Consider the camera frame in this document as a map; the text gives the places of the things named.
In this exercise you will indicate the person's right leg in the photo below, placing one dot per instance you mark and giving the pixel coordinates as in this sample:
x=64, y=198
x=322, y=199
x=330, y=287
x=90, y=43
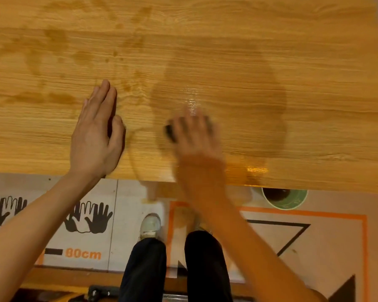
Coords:
x=206, y=267

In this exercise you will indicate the wooden bar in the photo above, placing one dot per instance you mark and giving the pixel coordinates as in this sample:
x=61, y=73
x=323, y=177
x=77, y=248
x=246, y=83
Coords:
x=75, y=277

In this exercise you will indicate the person's left leg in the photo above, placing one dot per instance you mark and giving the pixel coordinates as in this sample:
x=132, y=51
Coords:
x=144, y=270

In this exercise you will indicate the white floor mat, hand prints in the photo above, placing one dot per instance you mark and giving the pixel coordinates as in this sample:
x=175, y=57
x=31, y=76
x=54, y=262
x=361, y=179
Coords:
x=91, y=245

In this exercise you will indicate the person's white left shoe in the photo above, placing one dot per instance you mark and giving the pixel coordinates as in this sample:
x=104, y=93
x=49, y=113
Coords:
x=150, y=226

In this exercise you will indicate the person's right forearm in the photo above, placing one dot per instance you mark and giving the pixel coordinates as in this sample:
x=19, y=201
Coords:
x=239, y=235

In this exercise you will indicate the person's leg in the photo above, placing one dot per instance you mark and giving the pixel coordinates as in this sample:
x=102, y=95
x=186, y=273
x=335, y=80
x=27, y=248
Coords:
x=144, y=270
x=206, y=267

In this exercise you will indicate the person's left little finger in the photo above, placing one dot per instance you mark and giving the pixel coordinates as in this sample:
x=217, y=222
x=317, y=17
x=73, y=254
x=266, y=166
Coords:
x=83, y=110

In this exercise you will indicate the person's left middle finger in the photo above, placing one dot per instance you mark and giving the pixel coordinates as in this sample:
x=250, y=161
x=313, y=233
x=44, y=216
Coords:
x=100, y=95

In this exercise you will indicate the person's left forearm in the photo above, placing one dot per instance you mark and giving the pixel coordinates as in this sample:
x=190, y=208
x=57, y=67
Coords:
x=28, y=229

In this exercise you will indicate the green cup with dark liquid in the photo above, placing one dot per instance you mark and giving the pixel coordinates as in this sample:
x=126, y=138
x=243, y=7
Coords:
x=285, y=198

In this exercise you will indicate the black sponge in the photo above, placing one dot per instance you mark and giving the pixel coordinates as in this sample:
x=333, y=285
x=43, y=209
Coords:
x=169, y=132

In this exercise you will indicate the person's left hand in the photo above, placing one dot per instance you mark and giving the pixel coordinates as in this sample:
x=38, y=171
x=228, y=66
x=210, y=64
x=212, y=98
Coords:
x=91, y=144

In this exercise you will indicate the person's right fingers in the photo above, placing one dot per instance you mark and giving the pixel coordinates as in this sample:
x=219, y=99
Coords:
x=192, y=122

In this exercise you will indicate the black metal bracket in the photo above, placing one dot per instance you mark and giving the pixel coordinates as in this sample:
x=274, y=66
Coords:
x=102, y=293

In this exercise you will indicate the orange-bordered floor mat, black triangles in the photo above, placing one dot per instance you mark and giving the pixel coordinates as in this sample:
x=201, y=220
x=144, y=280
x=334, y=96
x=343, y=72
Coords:
x=327, y=248

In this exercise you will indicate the person's left thumb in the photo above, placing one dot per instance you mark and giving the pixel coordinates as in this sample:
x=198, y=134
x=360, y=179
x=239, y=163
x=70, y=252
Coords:
x=117, y=135

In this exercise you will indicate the person's right hand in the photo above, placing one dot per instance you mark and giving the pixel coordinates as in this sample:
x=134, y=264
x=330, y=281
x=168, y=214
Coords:
x=198, y=147

